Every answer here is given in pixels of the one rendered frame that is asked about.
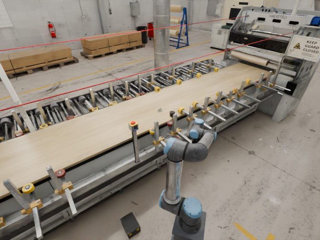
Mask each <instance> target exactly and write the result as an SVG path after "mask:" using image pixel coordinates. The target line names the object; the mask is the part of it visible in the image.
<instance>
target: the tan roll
mask: <svg viewBox="0 0 320 240"><path fill-rule="evenodd" d="M228 53H230V55H231V56H233V57H236V58H239V59H243V60H247V61H250V62H254V63H257V64H260V65H263V66H268V64H269V65H273V66H276V67H277V66H278V65H277V64H273V63H270V62H269V60H268V59H264V58H261V57H257V56H253V55H249V54H246V53H242V52H238V51H234V50H233V51H232V52H230V51H228Z"/></svg>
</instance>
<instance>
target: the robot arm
mask: <svg viewBox="0 0 320 240"><path fill-rule="evenodd" d="M203 125H204V120H202V119H196V120H195V121H194V125H193V127H192V128H191V130H190V134H189V136H190V137H192V138H193V139H192V143H189V142H185V141H182V140H179V139H176V138H169V139H168V141H167V143H166V145H165V148H164V154H166V155H167V172H166V189H165V190H164V191H163V192H162V193H161V196H160V199H159V206H160V207H161V208H162V209H164V210H166V211H168V212H170V213H173V214H175V215H177V216H179V225H180V227H181V229H182V230H183V231H184V232H185V233H188V234H195V233H197V232H198V231H199V230H200V228H201V219H200V218H201V215H202V205H201V203H200V201H199V200H198V199H196V198H194V197H188V198H185V197H183V196H181V192H180V183H181V175H182V167H183V161H188V162H200V161H203V160H204V159H206V157H207V155H208V149H209V147H210V145H211V143H212V142H215V139H216V136H217V133H216V132H213V131H209V130H204V129H203Z"/></svg>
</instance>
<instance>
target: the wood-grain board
mask: <svg viewBox="0 0 320 240"><path fill-rule="evenodd" d="M262 73H264V72H262V71H258V70H255V69H252V68H248V67H245V66H242V65H239V64H234V65H231V66H228V67H225V68H223V69H220V70H219V71H218V72H215V71H213V72H210V73H207V74H204V75H202V76H201V77H200V78H198V77H195V78H193V79H190V80H186V81H183V82H182V84H180V85H179V84H174V85H171V86H168V87H166V88H163V89H161V90H160V92H156V91H154V92H151V93H148V94H145V95H142V96H139V97H136V98H133V99H130V100H127V101H124V102H121V103H118V104H115V105H112V106H109V107H106V108H103V109H101V110H97V111H94V112H91V113H88V114H85V115H82V116H79V117H76V118H73V119H71V120H67V121H64V122H61V123H58V124H55V125H52V126H49V127H47V128H44V129H41V130H38V131H35V132H32V133H29V134H26V135H23V136H20V137H17V138H14V139H11V140H8V141H5V142H2V143H0V199H2V198H4V197H6V196H9V195H11V193H10V192H9V191H8V190H7V188H6V187H5V186H4V185H3V181H4V180H6V179H10V180H11V181H12V183H13V184H14V185H15V186H16V188H17V189H18V190H21V189H22V188H23V187H24V186H25V185H26V184H29V183H32V184H35V183H37V182H39V181H41V180H43V179H46V178H48V177H50V175H49V174H48V172H47V170H46V167H48V166H51V167H52V168H53V170H54V172H55V173H56V171H58V170H60V169H64V170H65V169H68V168H70V167H72V166H74V165H76V164H79V163H81V162H83V161H85V160H88V159H90V158H92V157H94V156H96V155H98V154H101V153H103V152H105V151H107V150H110V149H112V148H114V147H116V146H118V145H121V144H123V143H125V142H127V141H129V140H131V139H132V132H131V130H130V129H129V125H128V122H131V121H133V120H135V121H136V122H137V123H138V126H139V129H138V130H137V137H138V136H140V135H142V134H144V133H146V132H149V131H150V129H151V128H154V122H155V121H158V122H159V127H160V126H162V125H164V124H166V123H167V122H168V121H169V120H171V121H172V118H171V117H170V111H175V114H177V118H180V117H182V116H184V115H185V114H184V113H183V114H180V113H179V112H178V108H179V107H183V108H184V109H185V111H187V112H188V113H189V110H190V106H191V105H192V103H193V102H194V101H196V102H198V103H199V105H201V106H203V107H204V101H205V100H204V99H205V97H206V96H209V97H211V99H213V100H215V101H217V97H218V96H216V93H217V91H220V90H221V91H222V93H223V94H225V95H227V96H228V95H229V92H230V90H231V89H233V88H235V89H238V90H240V87H241V83H242V81H243V80H245V81H246V79H250V80H251V81H253V82H257V81H258V80H259V79H260V76H261V74H262ZM267 76H268V74H267V73H265V74H264V77H263V79H265V77H267ZM160 108H162V112H159V111H157V110H158V109H160Z"/></svg>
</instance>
